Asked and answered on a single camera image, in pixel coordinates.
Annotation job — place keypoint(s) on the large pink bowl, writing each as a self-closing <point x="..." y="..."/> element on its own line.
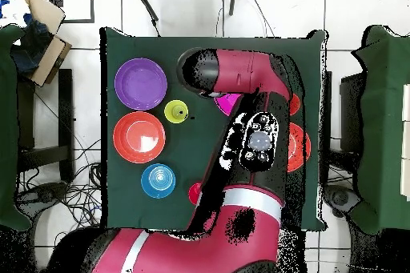
<point x="225" y="103"/>

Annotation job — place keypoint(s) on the blue bowl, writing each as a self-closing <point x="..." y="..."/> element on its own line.
<point x="158" y="180"/>

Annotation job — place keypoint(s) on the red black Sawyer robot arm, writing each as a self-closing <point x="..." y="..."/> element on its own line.
<point x="240" y="71"/>

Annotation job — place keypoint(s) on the stack of white boxes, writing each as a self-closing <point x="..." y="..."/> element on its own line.
<point x="406" y="141"/>

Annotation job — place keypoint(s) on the dark green tablecloth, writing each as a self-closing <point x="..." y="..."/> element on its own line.
<point x="198" y="145"/>

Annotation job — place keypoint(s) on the yellow cup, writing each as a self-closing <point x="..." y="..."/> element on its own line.
<point x="171" y="116"/>

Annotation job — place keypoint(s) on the red cup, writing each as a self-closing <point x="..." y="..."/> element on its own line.
<point x="193" y="193"/>

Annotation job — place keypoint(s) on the large orange bowl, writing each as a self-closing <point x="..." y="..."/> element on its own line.
<point x="298" y="148"/>
<point x="137" y="138"/>

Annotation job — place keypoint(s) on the purple bowl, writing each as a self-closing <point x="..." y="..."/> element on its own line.
<point x="141" y="84"/>

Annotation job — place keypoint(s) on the orange cup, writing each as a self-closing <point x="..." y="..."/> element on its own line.
<point x="294" y="105"/>

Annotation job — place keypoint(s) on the black tripod leg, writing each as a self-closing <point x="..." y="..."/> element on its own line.
<point x="233" y="0"/>
<point x="148" y="5"/>

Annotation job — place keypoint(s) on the black bench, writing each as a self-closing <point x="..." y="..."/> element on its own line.
<point x="65" y="109"/>

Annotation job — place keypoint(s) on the black side stand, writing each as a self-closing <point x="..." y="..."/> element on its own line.
<point x="350" y="109"/>

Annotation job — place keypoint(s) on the cardboard box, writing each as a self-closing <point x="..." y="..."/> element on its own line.
<point x="54" y="55"/>

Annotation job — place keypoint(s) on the green covered side table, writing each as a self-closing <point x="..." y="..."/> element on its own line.
<point x="381" y="125"/>
<point x="6" y="125"/>

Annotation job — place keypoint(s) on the dark blue cloth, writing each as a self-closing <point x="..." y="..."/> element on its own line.
<point x="32" y="48"/>

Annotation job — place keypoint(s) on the black pedestal leg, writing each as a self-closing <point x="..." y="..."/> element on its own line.
<point x="339" y="197"/>
<point x="41" y="194"/>

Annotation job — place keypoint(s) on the dark floor frame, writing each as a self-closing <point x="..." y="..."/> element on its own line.
<point x="92" y="4"/>

